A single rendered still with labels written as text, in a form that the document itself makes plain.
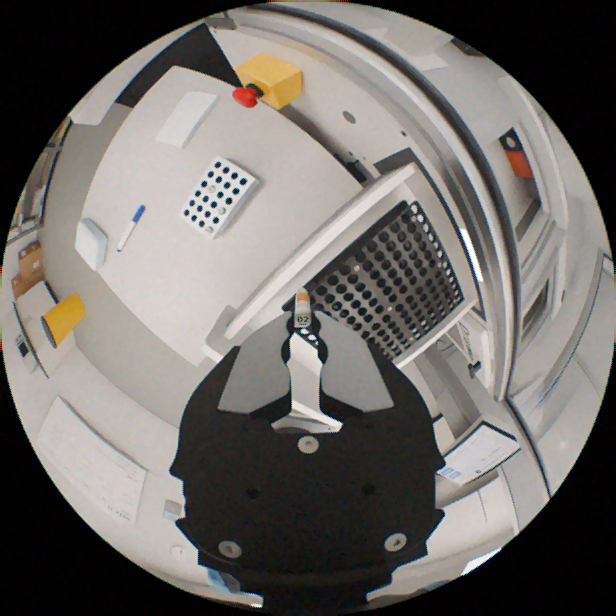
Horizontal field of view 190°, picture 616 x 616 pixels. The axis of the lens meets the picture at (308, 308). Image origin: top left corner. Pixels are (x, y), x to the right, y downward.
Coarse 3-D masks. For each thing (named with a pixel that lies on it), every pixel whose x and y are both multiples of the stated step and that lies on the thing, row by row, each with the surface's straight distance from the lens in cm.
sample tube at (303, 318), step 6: (300, 288) 18; (300, 294) 16; (306, 294) 17; (300, 300) 15; (306, 300) 15; (300, 306) 17; (306, 306) 14; (300, 312) 14; (306, 312) 14; (294, 318) 14; (300, 318) 14; (306, 318) 14; (300, 324) 14; (306, 324) 14
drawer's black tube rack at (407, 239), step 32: (384, 224) 27; (416, 224) 25; (352, 256) 22; (384, 256) 24; (416, 256) 26; (320, 288) 26; (352, 288) 24; (384, 288) 29; (416, 288) 27; (448, 288) 31; (352, 320) 29; (384, 320) 28; (416, 320) 30
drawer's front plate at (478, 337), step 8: (464, 320) 43; (472, 320) 42; (464, 328) 46; (472, 328) 41; (480, 328) 41; (464, 336) 51; (472, 336) 45; (480, 336) 40; (464, 344) 57; (472, 344) 49; (480, 344) 43; (488, 344) 44; (472, 352) 54; (480, 352) 47; (488, 352) 47; (472, 360) 60; (480, 360) 51; (488, 360) 50; (480, 368) 56; (488, 368) 54; (480, 376) 63; (488, 376) 58; (488, 384) 64
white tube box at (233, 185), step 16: (224, 160) 35; (208, 176) 36; (224, 176) 34; (240, 176) 33; (192, 192) 36; (224, 192) 34; (240, 192) 33; (192, 208) 36; (208, 208) 35; (192, 224) 36; (208, 224) 35; (224, 224) 35
